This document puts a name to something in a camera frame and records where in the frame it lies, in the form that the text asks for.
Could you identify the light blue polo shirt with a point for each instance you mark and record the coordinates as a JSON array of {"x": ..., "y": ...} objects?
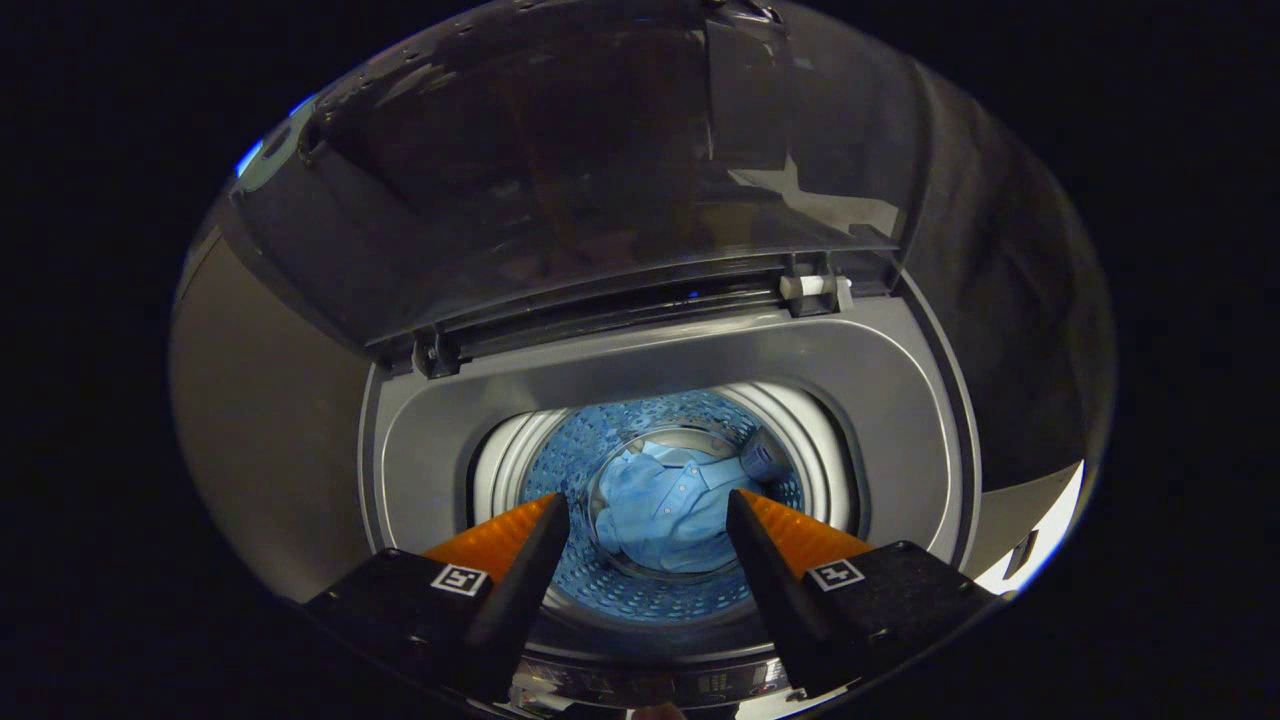
[{"x": 665, "y": 510}]

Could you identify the grey washing machine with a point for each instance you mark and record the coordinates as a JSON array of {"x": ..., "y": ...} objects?
[{"x": 650, "y": 355}]

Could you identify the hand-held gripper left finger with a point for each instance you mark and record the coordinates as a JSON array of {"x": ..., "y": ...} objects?
[{"x": 515, "y": 600}]

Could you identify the white printed panel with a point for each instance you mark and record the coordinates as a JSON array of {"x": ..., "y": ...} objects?
[{"x": 1050, "y": 525}]

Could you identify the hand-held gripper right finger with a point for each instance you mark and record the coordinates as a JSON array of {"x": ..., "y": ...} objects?
[{"x": 775, "y": 600}]

